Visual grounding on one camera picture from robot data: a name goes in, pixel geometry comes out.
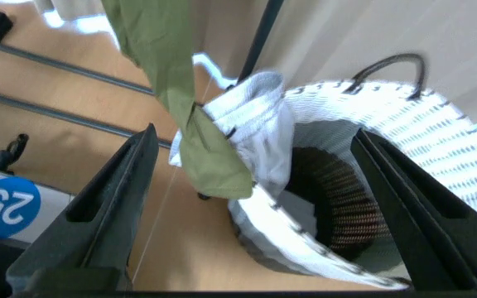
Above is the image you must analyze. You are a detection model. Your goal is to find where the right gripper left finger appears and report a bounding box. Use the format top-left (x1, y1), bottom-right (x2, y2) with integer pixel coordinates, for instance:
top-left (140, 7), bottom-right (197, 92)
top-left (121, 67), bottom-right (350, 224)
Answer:
top-left (6, 123), bottom-right (160, 293)

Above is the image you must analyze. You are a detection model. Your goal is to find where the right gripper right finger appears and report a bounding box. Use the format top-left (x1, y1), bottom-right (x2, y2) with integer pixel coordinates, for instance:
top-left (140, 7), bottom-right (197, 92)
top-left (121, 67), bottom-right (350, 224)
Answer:
top-left (349, 127), bottom-right (477, 291)

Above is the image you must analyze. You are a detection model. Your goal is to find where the green printed t-shirt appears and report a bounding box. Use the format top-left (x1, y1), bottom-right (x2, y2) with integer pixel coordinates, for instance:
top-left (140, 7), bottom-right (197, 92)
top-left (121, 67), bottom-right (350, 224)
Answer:
top-left (99, 0), bottom-right (257, 201)

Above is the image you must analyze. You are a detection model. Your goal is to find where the white garment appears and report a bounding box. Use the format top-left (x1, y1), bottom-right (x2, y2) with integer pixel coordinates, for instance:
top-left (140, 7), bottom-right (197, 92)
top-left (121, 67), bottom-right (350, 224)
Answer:
top-left (167, 70), bottom-right (296, 200)

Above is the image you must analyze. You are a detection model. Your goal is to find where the white laundry basket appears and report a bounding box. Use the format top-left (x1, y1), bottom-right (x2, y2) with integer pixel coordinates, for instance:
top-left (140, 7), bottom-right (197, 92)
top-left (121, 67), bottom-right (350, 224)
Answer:
top-left (225, 52), bottom-right (477, 290)

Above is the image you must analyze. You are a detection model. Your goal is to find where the black clothes rack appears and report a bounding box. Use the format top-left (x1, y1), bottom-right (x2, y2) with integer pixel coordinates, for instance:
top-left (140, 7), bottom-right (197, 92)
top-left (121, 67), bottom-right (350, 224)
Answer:
top-left (0, 0), bottom-right (286, 151)

